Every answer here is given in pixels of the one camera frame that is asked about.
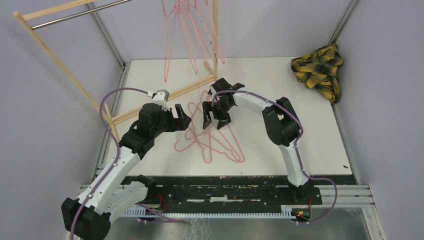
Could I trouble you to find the pink wire hanger pile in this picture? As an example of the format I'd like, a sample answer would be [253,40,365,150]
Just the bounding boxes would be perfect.
[184,90,246,164]

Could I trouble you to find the wooden clothes rack frame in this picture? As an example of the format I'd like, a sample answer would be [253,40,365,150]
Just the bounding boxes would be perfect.
[13,0,218,137]

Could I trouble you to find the metal rack rod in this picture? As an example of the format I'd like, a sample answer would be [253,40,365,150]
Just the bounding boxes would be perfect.
[31,0,132,30]

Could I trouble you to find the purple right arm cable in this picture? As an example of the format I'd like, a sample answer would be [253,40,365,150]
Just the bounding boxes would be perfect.
[211,90,338,226]

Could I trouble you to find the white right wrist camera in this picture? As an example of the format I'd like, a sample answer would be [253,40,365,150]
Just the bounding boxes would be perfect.
[207,89,215,102]

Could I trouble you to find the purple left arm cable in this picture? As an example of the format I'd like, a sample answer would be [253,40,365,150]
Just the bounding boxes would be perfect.
[69,87,188,240]

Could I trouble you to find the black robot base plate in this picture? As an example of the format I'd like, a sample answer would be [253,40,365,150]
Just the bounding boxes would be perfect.
[138,175,358,214]

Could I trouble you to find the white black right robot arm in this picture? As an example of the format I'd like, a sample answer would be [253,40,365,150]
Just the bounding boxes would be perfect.
[202,78,313,204]

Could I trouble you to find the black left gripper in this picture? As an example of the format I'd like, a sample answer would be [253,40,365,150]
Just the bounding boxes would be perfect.
[151,103,191,138]

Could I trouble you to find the white slotted cable duct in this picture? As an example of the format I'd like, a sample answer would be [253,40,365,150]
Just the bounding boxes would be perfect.
[120,206,306,220]

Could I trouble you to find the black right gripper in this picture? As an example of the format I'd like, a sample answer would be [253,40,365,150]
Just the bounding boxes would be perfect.
[202,99,233,129]

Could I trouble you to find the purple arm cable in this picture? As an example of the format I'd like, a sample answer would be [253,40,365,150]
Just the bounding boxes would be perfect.
[211,90,338,226]
[69,87,188,240]

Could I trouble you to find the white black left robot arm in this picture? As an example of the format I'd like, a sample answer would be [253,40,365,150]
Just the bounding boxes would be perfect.
[61,102,192,240]

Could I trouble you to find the yellow plaid shirt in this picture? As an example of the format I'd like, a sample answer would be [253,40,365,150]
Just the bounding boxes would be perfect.
[290,43,344,104]

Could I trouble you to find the pink wire hanger with hook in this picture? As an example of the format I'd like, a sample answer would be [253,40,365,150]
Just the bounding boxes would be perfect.
[174,131,212,152]

